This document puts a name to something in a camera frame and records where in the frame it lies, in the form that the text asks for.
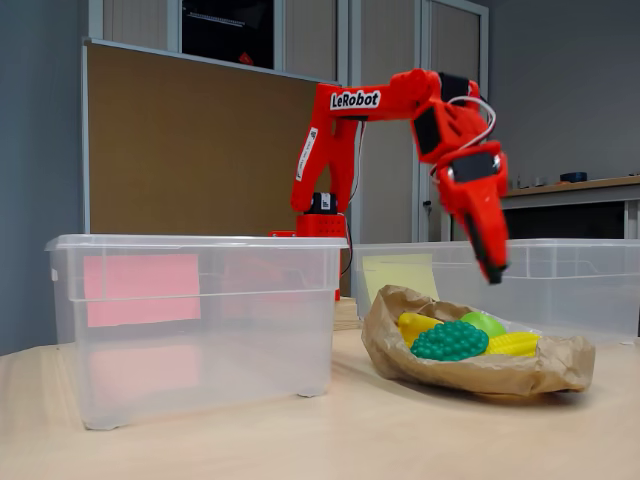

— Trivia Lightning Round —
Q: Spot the wooden base block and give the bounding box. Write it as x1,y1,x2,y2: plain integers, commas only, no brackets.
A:
332,296,362,332

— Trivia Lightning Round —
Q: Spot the yellow paper note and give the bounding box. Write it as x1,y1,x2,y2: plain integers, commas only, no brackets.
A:
362,253,441,302

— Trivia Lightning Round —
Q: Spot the clear plastic bin pink note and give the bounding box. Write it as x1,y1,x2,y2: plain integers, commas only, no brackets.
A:
44,233,350,431

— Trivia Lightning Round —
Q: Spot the brown cork pin board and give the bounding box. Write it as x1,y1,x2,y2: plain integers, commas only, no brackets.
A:
82,38,346,236

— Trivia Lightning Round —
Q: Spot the yellow toy corn cob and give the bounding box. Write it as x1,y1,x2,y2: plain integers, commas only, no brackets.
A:
482,331,542,358

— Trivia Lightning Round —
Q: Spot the brown paper bag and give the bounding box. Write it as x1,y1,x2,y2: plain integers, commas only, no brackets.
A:
360,284,597,397

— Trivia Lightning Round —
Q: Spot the clear plastic bin yellow note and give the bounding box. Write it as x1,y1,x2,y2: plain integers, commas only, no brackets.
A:
349,238,640,346

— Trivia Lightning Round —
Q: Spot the pink paper note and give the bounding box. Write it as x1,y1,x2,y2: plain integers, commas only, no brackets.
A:
83,253,202,329

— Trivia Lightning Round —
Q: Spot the yellow toy banana bunch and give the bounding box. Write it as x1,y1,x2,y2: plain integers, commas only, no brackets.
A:
397,311,444,349

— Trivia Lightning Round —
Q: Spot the dark green bumpy toy vegetable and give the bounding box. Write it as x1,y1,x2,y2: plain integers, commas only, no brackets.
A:
410,319,490,362

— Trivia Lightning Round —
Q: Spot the sideboard with wooden top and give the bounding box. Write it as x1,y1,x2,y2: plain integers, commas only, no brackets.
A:
438,174,640,241

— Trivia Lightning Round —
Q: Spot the light green toy apple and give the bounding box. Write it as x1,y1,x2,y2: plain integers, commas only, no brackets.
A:
459,310,508,339

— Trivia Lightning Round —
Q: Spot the tall grey cabinet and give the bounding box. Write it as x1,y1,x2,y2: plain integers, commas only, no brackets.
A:
89,0,490,244

